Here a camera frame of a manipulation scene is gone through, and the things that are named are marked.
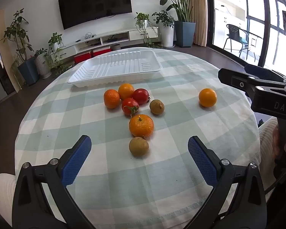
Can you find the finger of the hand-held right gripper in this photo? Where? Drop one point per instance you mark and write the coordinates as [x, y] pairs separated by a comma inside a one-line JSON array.
[[233, 81], [257, 70]]

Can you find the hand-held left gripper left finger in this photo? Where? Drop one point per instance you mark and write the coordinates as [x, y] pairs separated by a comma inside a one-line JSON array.
[[76, 162]]

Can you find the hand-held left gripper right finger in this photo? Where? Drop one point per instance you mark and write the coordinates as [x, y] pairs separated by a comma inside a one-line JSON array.
[[202, 164]]

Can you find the round yellow-orange orange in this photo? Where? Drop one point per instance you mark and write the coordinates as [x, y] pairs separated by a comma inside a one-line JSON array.
[[126, 91], [207, 97]]

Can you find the brown round fruit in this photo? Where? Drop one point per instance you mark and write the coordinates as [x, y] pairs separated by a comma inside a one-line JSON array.
[[156, 106], [138, 146]]

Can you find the large tangerine with stem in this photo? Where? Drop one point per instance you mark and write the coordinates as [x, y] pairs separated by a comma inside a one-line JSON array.
[[141, 126]]

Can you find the small dark orange tangerine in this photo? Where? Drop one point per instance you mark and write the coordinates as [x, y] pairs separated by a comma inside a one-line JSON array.
[[111, 98]]

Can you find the red tomato with green calyx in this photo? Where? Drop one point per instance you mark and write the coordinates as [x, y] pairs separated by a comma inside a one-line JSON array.
[[128, 105]]

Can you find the smooth red tomato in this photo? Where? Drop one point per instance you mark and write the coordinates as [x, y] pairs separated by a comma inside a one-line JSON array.
[[141, 96]]

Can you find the white ribbed plastic tray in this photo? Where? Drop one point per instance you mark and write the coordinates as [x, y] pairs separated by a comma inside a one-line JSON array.
[[116, 64]]

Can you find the person's right forearm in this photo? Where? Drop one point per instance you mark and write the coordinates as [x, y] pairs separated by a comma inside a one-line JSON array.
[[265, 143]]

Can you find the person's right hand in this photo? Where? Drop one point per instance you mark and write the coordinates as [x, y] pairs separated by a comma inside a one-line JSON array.
[[276, 138]]

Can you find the black metal chair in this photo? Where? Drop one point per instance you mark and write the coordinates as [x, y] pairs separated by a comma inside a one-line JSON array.
[[236, 34]]

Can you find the broad-leaf plant in blue pot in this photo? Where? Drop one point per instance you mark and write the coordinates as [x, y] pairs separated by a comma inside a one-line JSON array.
[[184, 33]]

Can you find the beige curtain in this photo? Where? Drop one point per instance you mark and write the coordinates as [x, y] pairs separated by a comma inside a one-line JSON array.
[[199, 12]]

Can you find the schefflera in white round pot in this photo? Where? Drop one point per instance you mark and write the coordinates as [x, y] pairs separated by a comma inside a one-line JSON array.
[[167, 34]]

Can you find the plant in white ribbed pot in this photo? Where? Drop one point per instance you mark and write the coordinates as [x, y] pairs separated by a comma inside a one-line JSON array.
[[43, 65]]

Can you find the leafy tree in navy pot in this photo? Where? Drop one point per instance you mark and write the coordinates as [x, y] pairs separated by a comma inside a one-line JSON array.
[[26, 71]]

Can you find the white television cabinet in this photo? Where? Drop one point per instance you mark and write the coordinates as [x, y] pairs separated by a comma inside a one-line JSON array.
[[138, 33]]

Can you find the vine plant on cabinet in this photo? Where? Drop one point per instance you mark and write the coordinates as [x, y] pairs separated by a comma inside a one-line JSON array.
[[143, 20]]

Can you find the grey round pot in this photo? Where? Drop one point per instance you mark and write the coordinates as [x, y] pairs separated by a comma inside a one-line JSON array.
[[116, 47]]

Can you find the trailing pothos plant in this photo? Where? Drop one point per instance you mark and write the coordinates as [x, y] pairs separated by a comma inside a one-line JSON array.
[[56, 41]]

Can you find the black set-top box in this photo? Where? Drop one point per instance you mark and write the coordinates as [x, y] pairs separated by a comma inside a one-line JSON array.
[[111, 39]]

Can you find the black glass door frame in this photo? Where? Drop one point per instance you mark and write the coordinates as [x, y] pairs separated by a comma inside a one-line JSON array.
[[209, 16]]

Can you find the black wall television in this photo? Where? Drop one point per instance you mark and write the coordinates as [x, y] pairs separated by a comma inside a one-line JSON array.
[[93, 2]]

